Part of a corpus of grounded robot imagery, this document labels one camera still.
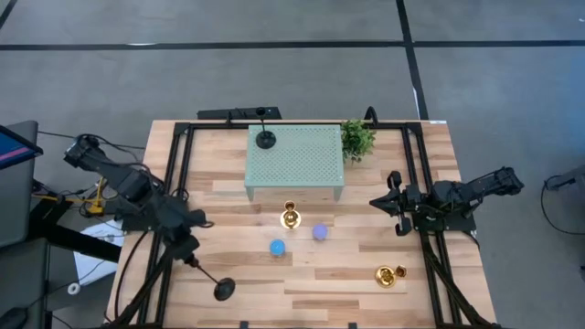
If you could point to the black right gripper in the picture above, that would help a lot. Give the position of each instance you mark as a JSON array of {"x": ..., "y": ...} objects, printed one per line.
[{"x": 411, "y": 201}]

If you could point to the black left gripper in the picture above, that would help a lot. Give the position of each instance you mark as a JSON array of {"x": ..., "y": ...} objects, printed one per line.
[{"x": 185, "y": 240}]

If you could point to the black candlestick holder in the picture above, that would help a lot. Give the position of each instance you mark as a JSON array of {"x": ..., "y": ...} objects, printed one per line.
[
  {"x": 265, "y": 139},
  {"x": 224, "y": 289}
]

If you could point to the gold candlestick holder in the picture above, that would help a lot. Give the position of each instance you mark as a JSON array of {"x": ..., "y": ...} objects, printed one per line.
[
  {"x": 290, "y": 220},
  {"x": 385, "y": 276}
]

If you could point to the purple candle glass jar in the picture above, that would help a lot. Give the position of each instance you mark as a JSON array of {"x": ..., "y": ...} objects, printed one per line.
[{"x": 320, "y": 232}]

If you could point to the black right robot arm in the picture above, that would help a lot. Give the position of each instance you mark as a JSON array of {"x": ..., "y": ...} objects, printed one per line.
[{"x": 480, "y": 183}]

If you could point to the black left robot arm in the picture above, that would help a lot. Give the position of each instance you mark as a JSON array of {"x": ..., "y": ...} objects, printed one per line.
[{"x": 132, "y": 185}]

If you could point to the green plant white pot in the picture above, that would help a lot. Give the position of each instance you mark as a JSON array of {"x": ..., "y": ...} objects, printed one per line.
[{"x": 356, "y": 139}]

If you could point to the green perforated metal shelf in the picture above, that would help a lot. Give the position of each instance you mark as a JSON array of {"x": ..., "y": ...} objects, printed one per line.
[{"x": 301, "y": 160}]

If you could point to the white paper sheet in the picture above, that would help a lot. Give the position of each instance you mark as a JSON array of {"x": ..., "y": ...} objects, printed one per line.
[{"x": 93, "y": 265}]

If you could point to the yellow clamp stand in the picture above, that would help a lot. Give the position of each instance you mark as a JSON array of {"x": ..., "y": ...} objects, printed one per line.
[{"x": 97, "y": 205}]

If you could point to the black stand leg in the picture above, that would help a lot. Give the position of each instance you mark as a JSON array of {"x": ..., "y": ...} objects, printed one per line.
[{"x": 77, "y": 240}]

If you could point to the white tape roll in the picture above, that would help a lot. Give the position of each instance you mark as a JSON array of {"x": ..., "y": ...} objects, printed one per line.
[{"x": 68, "y": 288}]

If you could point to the black power strip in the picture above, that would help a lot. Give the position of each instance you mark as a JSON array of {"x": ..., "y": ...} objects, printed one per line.
[{"x": 219, "y": 113}]

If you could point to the grey equipment leg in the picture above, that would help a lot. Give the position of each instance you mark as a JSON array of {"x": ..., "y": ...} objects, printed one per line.
[{"x": 571, "y": 176}]

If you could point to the black computer mouse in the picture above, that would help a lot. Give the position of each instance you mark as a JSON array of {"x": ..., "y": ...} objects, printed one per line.
[{"x": 11, "y": 318}]

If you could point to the blue screen monitor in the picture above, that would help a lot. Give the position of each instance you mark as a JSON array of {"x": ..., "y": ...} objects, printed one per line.
[{"x": 13, "y": 148}]

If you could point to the black aluminium table frame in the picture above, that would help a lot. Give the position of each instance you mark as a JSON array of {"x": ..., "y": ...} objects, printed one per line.
[{"x": 215, "y": 124}]

